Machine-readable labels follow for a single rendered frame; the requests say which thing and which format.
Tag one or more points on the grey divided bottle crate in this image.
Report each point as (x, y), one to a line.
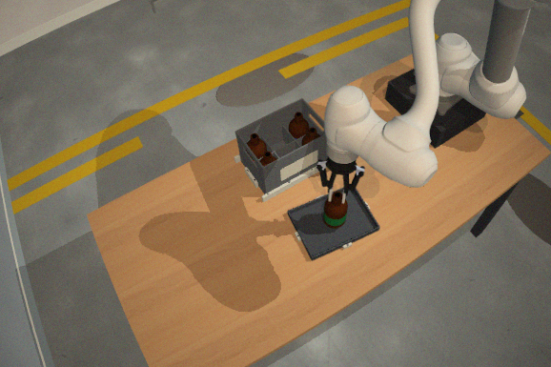
(292, 159)

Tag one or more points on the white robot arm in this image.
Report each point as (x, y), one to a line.
(399, 148)

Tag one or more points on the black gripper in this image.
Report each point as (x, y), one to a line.
(337, 168)

